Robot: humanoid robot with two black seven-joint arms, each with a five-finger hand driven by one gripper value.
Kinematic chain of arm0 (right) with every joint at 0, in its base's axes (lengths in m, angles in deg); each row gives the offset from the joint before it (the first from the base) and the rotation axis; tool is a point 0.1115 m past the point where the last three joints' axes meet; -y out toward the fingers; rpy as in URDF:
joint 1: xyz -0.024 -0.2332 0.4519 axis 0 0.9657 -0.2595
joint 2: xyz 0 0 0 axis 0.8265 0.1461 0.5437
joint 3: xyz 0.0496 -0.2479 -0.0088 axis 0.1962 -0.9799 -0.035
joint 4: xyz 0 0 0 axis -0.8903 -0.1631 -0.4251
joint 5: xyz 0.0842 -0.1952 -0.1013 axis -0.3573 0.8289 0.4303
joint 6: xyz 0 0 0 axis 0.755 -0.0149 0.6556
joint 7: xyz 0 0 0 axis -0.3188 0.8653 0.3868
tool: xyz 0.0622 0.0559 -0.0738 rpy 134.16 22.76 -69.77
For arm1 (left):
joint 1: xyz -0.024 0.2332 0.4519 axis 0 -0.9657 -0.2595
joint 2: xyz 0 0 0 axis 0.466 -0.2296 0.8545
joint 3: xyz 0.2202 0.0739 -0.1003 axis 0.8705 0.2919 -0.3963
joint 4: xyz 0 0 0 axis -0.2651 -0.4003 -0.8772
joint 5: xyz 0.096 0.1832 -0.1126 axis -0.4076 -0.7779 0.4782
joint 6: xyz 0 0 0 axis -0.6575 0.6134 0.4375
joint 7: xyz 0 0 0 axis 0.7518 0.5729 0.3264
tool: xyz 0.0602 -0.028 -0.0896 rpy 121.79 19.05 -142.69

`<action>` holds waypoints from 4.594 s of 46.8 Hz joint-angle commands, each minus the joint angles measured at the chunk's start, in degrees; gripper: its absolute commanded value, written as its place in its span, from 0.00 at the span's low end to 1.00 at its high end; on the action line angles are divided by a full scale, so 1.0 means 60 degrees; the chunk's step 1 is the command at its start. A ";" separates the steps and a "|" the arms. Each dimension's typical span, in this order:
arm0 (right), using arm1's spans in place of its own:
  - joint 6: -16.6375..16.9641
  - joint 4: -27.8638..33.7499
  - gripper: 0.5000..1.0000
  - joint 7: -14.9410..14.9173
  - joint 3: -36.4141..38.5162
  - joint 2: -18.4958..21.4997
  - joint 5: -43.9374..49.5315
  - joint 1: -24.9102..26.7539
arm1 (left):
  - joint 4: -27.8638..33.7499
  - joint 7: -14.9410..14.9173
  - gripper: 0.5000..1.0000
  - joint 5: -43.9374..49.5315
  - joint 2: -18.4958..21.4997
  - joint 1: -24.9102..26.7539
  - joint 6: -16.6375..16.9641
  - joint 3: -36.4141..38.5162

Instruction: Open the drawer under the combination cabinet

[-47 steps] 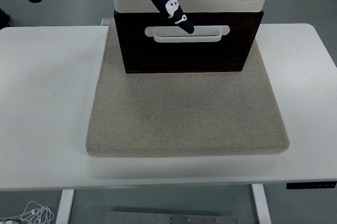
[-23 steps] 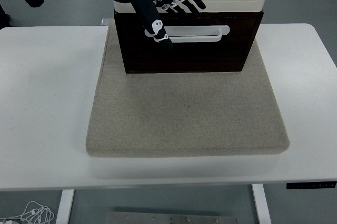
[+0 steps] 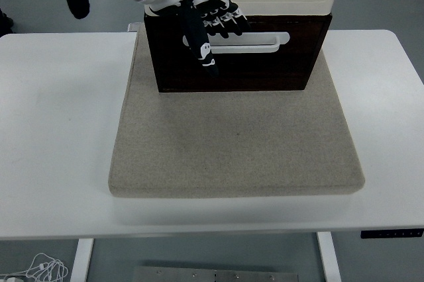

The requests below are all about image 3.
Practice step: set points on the grey fabric mat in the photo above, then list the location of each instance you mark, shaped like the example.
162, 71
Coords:
232, 143

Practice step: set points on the black table control panel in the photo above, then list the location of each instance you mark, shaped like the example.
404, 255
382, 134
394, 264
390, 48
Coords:
391, 233

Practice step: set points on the white table leg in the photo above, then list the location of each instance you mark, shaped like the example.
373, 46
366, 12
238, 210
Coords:
82, 259
329, 259

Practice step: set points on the dark wooden drawer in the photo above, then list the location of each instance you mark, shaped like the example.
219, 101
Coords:
304, 42

